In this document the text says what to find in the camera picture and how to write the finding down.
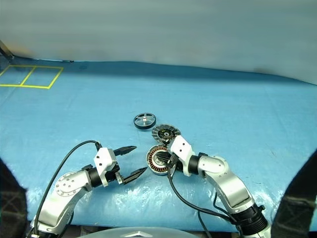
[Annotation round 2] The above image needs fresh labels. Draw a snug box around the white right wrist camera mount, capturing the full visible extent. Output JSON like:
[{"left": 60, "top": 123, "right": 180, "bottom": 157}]
[{"left": 169, "top": 135, "right": 194, "bottom": 177}]

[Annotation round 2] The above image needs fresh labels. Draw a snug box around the white round disc object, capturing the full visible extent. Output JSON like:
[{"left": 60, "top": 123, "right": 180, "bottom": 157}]
[{"left": 151, "top": 123, "right": 181, "bottom": 144}]

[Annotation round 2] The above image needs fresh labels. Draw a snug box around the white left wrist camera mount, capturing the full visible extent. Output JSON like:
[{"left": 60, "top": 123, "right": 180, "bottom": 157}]
[{"left": 93, "top": 147, "right": 118, "bottom": 187}]

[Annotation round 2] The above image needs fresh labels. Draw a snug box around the silver robot torso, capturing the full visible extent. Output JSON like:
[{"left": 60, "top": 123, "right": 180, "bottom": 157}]
[{"left": 81, "top": 227, "right": 199, "bottom": 238}]

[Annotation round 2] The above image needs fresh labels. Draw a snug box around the blue table cover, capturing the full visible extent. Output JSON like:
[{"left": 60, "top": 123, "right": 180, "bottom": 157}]
[{"left": 0, "top": 58, "right": 317, "bottom": 233}]

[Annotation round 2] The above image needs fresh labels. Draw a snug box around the yellow tape grid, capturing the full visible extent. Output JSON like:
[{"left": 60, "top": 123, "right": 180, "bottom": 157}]
[{"left": 0, "top": 64, "right": 64, "bottom": 89}]

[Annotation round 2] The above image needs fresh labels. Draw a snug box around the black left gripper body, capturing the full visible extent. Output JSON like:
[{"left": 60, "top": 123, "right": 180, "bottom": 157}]
[{"left": 105, "top": 148, "right": 124, "bottom": 185}]

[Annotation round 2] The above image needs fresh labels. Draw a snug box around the black harness strap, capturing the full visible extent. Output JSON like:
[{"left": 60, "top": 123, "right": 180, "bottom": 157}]
[
  {"left": 271, "top": 150, "right": 317, "bottom": 238},
  {"left": 0, "top": 157, "right": 28, "bottom": 238}
]

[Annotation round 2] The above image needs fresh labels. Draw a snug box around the motor housing with copper windings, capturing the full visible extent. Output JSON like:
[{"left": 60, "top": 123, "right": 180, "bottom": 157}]
[{"left": 145, "top": 145, "right": 174, "bottom": 177}]

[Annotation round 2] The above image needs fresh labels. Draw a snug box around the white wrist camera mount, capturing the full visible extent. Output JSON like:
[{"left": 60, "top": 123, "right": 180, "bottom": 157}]
[
  {"left": 169, "top": 135, "right": 194, "bottom": 177},
  {"left": 93, "top": 147, "right": 118, "bottom": 187}
]

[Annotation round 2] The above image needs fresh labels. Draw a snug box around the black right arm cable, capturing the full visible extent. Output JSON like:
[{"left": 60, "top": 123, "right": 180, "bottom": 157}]
[{"left": 167, "top": 158, "right": 245, "bottom": 238}]

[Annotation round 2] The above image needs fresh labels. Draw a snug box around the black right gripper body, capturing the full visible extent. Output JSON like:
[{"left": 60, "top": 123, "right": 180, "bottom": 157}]
[{"left": 166, "top": 153, "right": 178, "bottom": 173}]

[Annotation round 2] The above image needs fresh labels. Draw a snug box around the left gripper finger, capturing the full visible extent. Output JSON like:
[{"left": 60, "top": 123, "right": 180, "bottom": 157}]
[
  {"left": 115, "top": 145, "right": 138, "bottom": 157},
  {"left": 122, "top": 166, "right": 149, "bottom": 185}
]

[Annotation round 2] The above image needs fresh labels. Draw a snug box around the black spoked rotor ring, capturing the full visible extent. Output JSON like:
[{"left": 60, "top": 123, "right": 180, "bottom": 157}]
[{"left": 133, "top": 113, "right": 157, "bottom": 130}]

